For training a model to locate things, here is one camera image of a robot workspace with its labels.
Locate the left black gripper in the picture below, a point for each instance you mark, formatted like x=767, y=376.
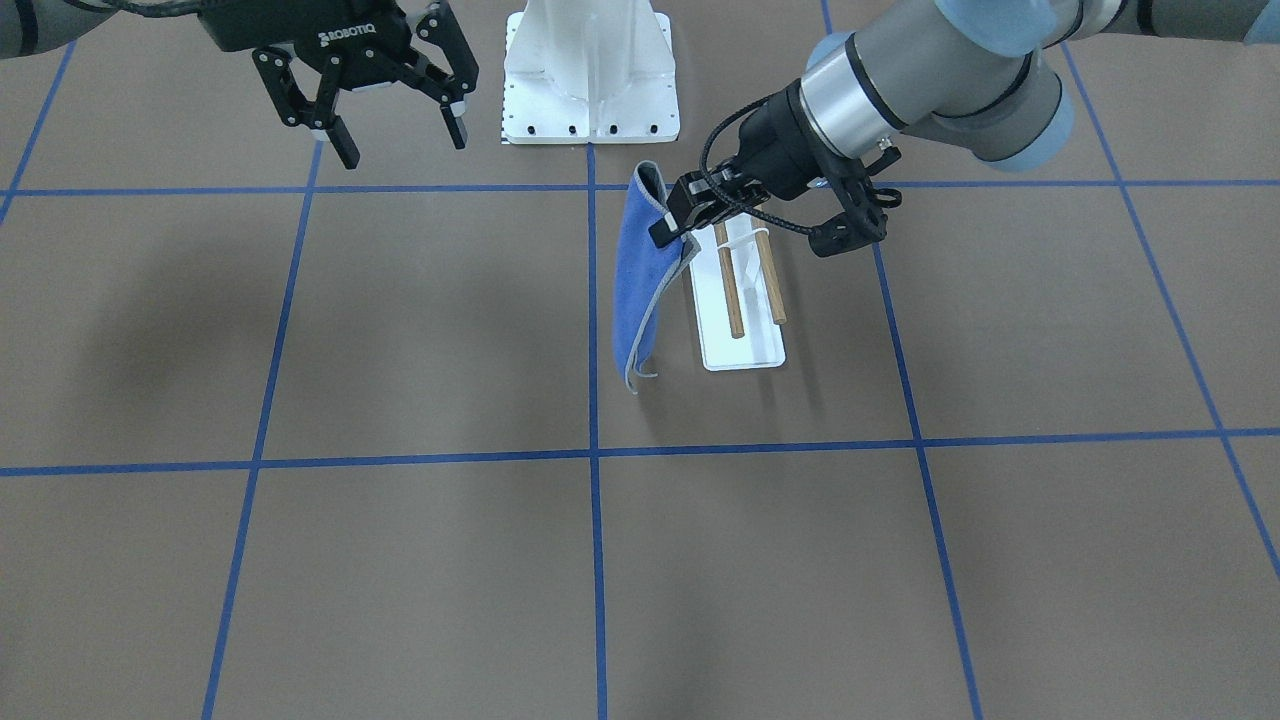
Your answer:
x=771, y=138

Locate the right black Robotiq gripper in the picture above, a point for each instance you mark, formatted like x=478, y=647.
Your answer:
x=352, y=44

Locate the blue microfiber towel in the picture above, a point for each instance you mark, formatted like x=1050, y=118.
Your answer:
x=643, y=272

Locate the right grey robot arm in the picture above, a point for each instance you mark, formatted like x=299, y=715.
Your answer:
x=35, y=27

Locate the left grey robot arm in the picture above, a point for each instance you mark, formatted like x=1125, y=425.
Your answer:
x=967, y=73

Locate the white towel rack with wooden bars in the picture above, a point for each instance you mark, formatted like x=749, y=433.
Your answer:
x=737, y=296

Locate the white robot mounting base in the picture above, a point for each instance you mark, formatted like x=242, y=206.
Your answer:
x=589, y=72

